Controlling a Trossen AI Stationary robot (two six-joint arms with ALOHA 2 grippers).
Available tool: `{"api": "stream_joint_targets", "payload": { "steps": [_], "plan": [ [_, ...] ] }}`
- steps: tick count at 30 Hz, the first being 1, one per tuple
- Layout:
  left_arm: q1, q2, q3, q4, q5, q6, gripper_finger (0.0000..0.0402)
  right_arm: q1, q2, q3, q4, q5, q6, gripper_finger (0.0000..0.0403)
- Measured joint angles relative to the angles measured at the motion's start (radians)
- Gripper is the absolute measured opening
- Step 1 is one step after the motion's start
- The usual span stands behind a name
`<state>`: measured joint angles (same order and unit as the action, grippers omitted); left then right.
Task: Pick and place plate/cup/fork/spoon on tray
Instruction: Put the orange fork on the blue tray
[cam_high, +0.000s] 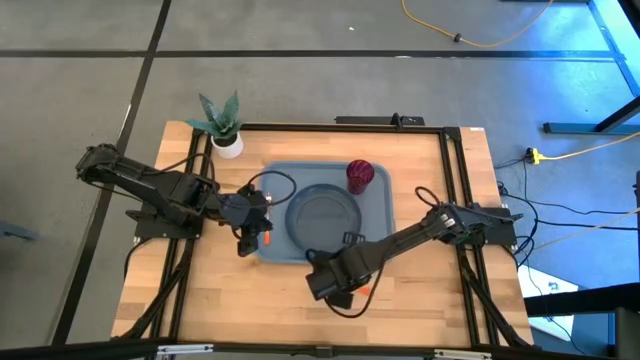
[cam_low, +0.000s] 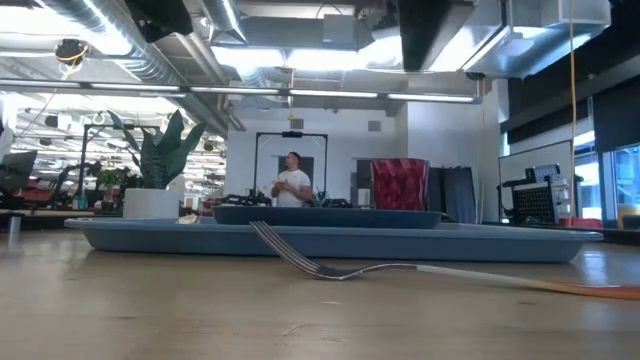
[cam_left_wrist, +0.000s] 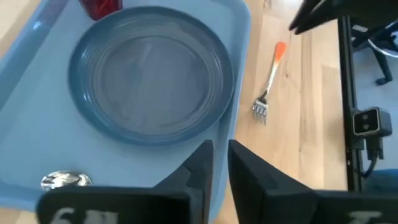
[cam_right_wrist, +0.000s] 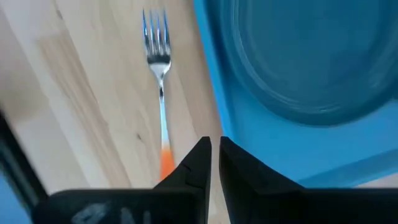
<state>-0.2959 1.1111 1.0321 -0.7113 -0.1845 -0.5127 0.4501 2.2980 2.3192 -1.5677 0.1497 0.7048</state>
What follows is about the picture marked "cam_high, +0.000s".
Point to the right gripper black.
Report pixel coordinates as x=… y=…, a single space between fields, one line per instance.
x=340 y=275

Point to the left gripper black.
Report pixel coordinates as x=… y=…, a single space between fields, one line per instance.
x=242 y=212

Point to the dark blue round plate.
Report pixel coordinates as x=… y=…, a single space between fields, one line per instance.
x=322 y=217

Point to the red purple patterned cup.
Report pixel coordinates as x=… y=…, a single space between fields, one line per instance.
x=360 y=174

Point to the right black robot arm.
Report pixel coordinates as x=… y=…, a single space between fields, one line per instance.
x=415 y=232

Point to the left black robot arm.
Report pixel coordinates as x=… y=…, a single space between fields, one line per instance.
x=150 y=190

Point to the light blue plastic tray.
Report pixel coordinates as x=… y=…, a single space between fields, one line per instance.
x=380 y=220

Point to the snake plant in white pot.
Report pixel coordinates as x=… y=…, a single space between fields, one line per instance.
x=227 y=145

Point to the white paper sheet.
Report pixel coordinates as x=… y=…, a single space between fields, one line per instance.
x=542 y=280

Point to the black rig crossbeam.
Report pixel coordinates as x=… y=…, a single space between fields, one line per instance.
x=75 y=350

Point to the black beam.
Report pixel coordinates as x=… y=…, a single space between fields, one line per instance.
x=575 y=302

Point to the office chair base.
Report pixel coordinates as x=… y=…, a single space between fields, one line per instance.
x=17 y=231

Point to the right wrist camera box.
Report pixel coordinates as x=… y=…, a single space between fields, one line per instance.
x=340 y=300

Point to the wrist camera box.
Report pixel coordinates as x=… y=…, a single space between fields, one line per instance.
x=340 y=300
x=248 y=245

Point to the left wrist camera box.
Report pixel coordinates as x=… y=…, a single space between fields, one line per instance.
x=248 y=245

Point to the small black camera box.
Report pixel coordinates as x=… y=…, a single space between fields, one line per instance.
x=324 y=351

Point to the black aluminium table frame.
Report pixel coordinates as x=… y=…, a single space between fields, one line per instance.
x=350 y=128

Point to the silver corner bracket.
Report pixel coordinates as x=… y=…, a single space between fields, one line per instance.
x=462 y=354
x=185 y=349

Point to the black mounting bracket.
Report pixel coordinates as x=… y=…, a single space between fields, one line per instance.
x=380 y=120

